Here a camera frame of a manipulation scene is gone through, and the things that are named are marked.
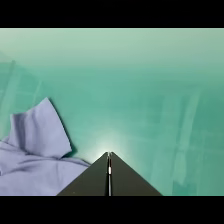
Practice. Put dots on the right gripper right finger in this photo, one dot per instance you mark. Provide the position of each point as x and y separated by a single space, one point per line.
128 182

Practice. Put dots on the light blue T-shirt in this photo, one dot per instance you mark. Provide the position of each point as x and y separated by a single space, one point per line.
36 160

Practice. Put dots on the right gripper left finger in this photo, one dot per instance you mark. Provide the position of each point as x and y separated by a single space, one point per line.
92 182

